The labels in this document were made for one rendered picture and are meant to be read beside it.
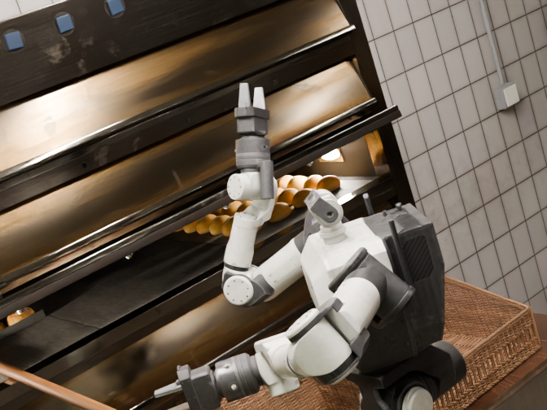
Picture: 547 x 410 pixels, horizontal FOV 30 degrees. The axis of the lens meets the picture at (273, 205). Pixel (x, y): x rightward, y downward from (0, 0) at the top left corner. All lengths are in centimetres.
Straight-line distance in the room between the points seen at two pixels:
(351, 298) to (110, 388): 123
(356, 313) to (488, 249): 209
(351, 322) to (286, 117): 150
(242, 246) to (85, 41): 78
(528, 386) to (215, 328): 100
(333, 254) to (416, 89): 154
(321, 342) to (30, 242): 120
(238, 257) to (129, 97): 67
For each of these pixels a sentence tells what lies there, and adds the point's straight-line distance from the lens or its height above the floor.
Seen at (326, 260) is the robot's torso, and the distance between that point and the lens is 224.
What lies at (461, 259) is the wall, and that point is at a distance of 388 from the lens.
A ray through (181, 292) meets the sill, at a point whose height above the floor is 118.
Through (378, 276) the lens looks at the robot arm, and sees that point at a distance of 209.
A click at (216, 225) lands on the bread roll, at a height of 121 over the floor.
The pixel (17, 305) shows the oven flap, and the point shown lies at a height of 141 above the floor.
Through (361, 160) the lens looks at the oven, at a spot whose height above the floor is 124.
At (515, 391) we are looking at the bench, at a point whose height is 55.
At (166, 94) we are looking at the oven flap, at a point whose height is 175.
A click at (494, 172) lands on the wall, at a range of 400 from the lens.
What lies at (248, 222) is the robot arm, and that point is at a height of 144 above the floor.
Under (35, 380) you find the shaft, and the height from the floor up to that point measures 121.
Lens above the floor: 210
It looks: 14 degrees down
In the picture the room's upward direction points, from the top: 18 degrees counter-clockwise
